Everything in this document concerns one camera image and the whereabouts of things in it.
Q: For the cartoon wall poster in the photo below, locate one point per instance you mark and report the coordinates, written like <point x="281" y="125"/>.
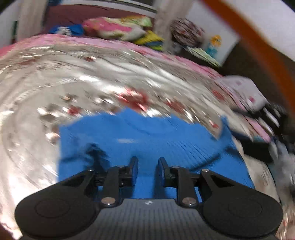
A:
<point x="214" y="39"/>

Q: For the cream curtain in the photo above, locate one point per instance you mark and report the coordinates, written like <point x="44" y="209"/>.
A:
<point x="30" y="18"/>

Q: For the brown floral cloth bundle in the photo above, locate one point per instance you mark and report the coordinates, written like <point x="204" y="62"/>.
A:
<point x="186" y="33"/>

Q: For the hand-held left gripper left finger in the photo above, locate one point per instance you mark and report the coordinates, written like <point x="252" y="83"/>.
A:
<point x="133" y="172"/>

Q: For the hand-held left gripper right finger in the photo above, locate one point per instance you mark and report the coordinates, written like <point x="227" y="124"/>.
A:
<point x="161" y="172"/>

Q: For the floral satin bedspread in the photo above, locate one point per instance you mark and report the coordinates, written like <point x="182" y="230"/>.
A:
<point x="69" y="76"/>

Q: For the blue striped knit sweater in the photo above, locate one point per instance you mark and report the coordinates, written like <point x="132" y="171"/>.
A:
<point x="161" y="140"/>

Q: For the white printed pillow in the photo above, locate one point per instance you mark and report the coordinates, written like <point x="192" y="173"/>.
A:
<point x="244" y="90"/>

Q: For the pale green folded cloths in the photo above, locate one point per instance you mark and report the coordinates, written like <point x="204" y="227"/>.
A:
<point x="202" y="55"/>

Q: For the yellow green folded blanket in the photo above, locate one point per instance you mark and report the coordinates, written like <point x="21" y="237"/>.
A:
<point x="151" y="40"/>

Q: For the blue crumpled cloth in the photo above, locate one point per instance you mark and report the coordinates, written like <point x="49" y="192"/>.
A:
<point x="68" y="30"/>

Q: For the maroon headboard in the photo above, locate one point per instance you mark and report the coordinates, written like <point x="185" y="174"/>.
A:
<point x="73" y="16"/>

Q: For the pink floral folded quilt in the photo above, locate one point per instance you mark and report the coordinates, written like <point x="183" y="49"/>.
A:
<point x="113" y="28"/>

